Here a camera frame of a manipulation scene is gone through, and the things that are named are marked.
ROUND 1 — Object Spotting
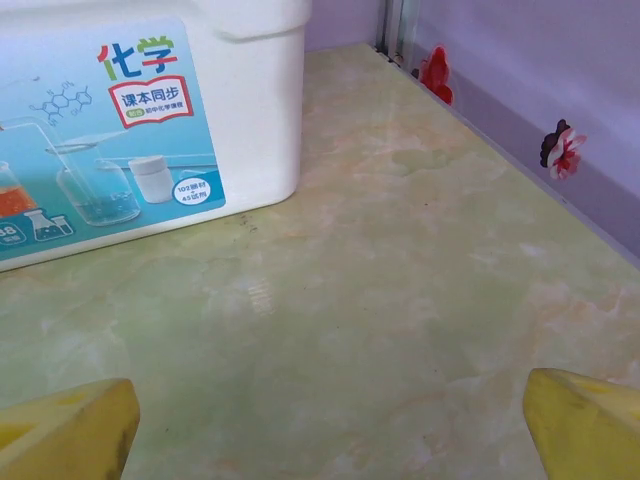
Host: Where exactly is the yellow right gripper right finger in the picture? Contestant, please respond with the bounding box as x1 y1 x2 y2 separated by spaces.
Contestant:
523 368 640 480

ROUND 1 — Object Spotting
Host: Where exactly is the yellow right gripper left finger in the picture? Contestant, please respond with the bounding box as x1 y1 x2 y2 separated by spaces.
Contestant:
0 378 141 480

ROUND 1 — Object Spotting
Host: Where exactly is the white storage box blue lid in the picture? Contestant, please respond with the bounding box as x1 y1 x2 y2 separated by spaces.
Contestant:
0 0 312 274

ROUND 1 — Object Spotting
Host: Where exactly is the aluminium frame post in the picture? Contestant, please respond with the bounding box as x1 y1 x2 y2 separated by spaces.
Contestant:
374 0 416 71

